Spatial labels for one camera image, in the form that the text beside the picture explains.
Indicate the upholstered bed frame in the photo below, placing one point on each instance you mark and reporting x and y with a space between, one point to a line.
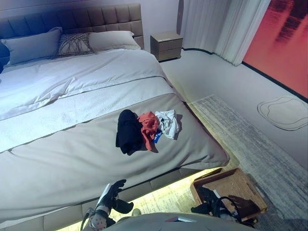
144 190

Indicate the white garment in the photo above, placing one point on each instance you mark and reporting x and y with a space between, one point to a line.
169 122

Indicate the grey striped rug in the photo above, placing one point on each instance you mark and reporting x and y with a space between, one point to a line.
240 134

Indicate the red garment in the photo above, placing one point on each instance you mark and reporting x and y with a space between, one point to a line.
149 122

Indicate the beige pillow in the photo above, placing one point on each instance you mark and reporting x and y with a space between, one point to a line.
113 39

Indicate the cream drape curtain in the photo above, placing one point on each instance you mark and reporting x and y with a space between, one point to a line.
240 31

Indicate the small round pale mat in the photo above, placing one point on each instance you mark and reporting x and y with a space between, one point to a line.
284 113

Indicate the grey pillow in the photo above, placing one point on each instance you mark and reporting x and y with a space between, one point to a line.
31 48

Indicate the beige bedspread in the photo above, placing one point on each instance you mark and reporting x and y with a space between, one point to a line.
72 163

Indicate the white duvet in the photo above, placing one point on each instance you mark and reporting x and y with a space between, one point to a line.
84 72

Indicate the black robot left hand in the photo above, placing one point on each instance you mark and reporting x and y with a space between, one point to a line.
107 197

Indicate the grey robot torso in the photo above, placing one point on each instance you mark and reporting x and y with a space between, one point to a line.
149 222

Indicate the brown tufted headboard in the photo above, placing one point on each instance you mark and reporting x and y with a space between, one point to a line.
108 16

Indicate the brown wooden nightstand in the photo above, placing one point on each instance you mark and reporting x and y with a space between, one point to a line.
167 47

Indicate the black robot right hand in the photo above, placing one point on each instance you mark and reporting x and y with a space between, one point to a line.
207 199

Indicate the red glowing window panel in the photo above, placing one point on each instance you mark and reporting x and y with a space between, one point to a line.
279 43

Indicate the black garment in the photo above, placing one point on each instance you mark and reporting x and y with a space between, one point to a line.
128 132

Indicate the small blue item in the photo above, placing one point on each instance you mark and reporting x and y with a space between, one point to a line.
157 138

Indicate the brown wicker basket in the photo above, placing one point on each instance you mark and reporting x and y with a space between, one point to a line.
238 185

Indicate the patterned brown cushion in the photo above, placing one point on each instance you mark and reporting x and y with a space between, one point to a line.
74 43

